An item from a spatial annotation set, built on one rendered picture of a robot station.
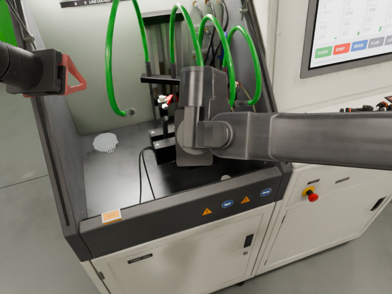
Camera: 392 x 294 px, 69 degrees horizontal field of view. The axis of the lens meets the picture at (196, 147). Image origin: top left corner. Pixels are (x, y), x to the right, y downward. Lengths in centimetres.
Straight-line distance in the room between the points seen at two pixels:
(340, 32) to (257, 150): 84
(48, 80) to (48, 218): 170
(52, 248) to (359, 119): 188
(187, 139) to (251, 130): 10
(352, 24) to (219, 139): 88
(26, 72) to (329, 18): 89
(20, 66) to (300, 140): 39
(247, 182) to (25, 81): 65
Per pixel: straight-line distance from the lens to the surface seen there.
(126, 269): 110
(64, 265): 194
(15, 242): 215
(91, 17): 105
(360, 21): 118
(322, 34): 108
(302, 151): 32
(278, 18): 98
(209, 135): 36
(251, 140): 34
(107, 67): 66
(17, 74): 49
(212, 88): 40
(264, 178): 92
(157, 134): 100
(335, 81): 120
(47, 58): 52
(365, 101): 132
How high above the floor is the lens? 165
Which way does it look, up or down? 45 degrees down
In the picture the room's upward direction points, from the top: straight up
